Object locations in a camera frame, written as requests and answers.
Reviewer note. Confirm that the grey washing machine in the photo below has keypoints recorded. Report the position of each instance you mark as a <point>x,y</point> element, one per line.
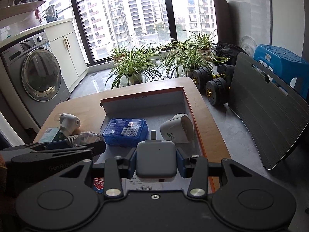
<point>43,77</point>

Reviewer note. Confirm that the orange cardboard box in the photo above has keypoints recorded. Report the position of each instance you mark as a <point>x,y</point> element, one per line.
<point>154,111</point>

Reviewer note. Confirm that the white fan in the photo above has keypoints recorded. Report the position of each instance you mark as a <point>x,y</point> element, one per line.
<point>248,46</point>

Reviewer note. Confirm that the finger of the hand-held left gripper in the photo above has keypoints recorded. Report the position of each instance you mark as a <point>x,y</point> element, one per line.
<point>96,148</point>
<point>55,145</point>

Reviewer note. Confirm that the white green leaf device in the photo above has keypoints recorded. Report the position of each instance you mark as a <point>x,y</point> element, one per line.
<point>173,130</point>

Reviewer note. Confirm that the red blue printed box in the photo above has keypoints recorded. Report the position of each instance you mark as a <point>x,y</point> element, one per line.
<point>99,183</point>

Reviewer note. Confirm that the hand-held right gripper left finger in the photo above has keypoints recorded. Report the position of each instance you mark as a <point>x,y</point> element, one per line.
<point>132,162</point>

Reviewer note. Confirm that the clear refill bottle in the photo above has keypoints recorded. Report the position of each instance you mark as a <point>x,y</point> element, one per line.
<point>87,136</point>

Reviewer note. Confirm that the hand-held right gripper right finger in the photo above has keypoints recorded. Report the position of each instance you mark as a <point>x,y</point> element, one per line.
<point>180,163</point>

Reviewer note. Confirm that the white square charger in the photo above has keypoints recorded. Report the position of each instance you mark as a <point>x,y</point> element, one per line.
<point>155,159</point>

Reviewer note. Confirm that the teal box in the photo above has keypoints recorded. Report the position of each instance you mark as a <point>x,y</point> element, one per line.
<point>48,135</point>

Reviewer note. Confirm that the red hanging cloth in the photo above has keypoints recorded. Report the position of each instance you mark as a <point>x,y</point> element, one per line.
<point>36,13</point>

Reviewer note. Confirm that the white plug-in nozzle device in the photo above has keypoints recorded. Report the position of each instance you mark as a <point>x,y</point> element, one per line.
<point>68,123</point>

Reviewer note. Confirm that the white barcode box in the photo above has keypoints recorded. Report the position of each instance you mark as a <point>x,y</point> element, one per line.
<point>149,187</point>

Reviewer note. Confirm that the black yellow dumbbell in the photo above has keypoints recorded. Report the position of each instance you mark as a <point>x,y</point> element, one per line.
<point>202,78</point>
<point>217,91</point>

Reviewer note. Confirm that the grey lap desk board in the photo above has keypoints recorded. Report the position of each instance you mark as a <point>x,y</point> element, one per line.
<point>260,116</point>

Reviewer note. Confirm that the black bag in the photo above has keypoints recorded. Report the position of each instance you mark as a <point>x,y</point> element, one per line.
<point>229,50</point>

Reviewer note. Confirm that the black window frame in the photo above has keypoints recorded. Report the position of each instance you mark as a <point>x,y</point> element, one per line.
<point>73,17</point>

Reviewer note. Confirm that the blue plastic stool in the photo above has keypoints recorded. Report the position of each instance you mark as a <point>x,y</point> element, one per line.
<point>277,55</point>

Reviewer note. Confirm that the wooden wall shelf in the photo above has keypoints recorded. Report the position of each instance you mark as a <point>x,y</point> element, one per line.
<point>21,8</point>

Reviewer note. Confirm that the brown leaning board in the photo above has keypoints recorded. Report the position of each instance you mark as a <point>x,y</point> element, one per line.
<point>222,21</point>

